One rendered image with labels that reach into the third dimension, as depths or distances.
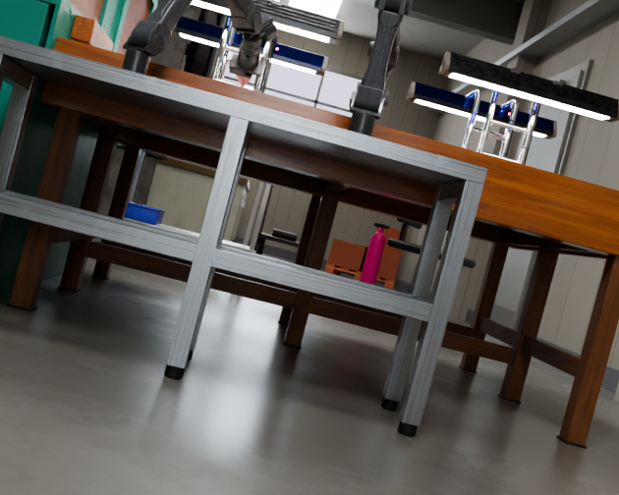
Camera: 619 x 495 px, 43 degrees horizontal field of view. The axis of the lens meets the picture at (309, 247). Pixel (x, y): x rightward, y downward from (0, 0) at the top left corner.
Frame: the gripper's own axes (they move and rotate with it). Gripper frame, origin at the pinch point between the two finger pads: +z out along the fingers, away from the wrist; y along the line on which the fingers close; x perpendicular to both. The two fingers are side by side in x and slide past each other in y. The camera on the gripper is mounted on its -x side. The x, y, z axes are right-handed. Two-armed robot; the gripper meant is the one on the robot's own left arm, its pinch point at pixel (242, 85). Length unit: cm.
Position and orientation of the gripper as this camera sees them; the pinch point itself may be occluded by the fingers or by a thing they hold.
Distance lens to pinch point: 255.6
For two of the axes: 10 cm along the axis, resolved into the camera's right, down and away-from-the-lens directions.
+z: -2.3, 6.1, 7.6
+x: -1.5, 7.5, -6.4
